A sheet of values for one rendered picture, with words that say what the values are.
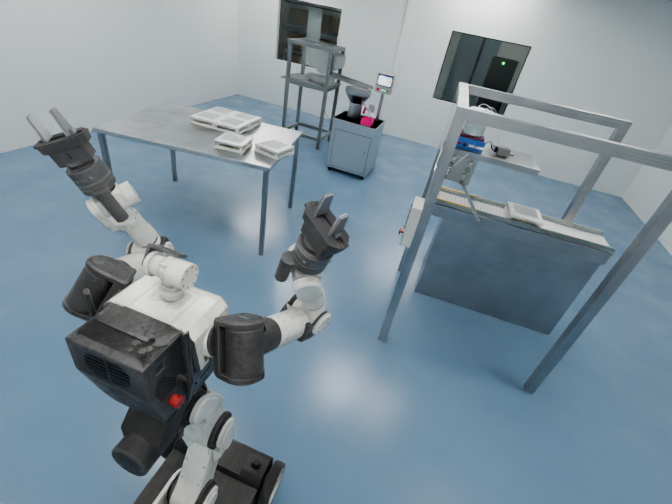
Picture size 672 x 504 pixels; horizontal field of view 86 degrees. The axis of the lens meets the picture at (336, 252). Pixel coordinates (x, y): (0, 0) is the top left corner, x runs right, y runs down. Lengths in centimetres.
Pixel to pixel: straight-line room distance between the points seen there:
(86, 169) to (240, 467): 146
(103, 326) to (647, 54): 789
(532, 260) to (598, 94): 508
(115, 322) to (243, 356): 29
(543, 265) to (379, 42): 564
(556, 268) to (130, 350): 297
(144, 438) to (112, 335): 37
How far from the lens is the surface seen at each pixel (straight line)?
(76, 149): 109
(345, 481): 224
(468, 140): 277
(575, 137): 212
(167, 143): 333
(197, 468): 175
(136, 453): 120
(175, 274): 90
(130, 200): 116
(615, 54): 789
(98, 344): 93
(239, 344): 88
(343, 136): 526
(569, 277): 335
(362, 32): 788
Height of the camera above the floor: 203
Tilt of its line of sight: 34 degrees down
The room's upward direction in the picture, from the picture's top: 12 degrees clockwise
